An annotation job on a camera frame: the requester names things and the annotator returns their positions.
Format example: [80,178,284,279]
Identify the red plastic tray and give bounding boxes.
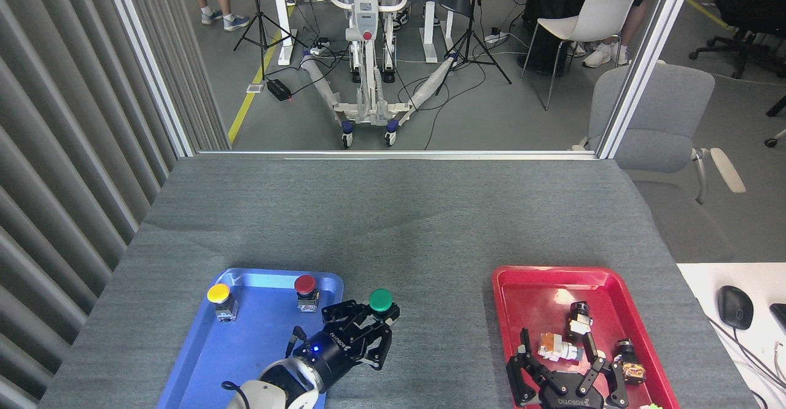
[491,265,681,409]

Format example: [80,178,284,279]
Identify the grey corrugated panel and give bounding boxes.
[0,0,232,409]

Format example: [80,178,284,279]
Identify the black brass switch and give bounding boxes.
[615,338,647,386]

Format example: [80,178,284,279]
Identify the red push button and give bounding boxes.
[294,275,321,313]

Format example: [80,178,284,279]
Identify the black computer mouse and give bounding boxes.
[717,285,755,331]

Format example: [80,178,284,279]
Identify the green push button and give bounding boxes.
[368,289,400,327]

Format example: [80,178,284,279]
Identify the orange white switch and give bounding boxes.
[538,332,586,363]

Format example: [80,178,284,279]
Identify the silver aluminium post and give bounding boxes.
[596,0,701,160]
[98,0,198,158]

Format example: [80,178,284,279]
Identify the silver aluminium crossbar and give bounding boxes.
[195,149,600,162]

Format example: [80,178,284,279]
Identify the white side table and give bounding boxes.
[675,263,786,409]

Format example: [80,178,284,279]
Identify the white stand on wheels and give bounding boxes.
[300,0,458,149]

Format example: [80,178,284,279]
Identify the black office chair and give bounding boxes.
[689,0,786,81]

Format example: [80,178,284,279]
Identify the grey office chair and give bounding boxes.
[571,61,747,263]

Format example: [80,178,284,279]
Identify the blue plastic tray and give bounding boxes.
[155,267,344,409]

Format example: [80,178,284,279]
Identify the white plastic chair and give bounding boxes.
[521,0,641,112]

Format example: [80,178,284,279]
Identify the yellow push button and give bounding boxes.
[206,283,239,323]

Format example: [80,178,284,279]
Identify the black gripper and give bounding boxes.
[304,299,400,392]
[506,328,631,409]

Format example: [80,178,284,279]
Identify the black silver switch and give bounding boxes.
[565,301,594,342]

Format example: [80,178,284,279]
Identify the black tripod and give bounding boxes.
[233,0,309,82]
[435,0,512,97]

